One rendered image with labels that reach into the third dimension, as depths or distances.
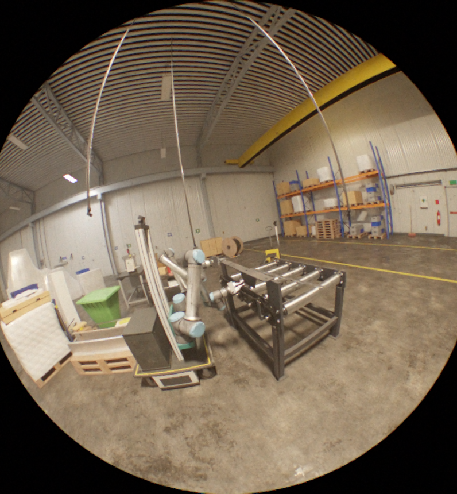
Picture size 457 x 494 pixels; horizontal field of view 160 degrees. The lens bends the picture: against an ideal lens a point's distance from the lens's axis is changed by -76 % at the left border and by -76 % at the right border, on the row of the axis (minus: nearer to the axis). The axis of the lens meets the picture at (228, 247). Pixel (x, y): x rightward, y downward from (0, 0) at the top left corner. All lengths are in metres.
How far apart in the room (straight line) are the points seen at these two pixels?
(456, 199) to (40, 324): 12.81
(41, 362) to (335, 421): 3.75
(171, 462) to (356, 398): 1.65
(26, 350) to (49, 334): 0.58
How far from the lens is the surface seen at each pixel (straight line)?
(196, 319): 1.35
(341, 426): 1.74
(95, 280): 7.68
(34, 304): 3.37
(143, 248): 1.47
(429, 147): 9.98
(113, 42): 7.50
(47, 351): 3.47
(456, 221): 9.80
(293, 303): 1.41
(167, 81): 6.22
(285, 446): 1.64
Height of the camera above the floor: 1.61
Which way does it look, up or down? 7 degrees down
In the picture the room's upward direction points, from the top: 11 degrees counter-clockwise
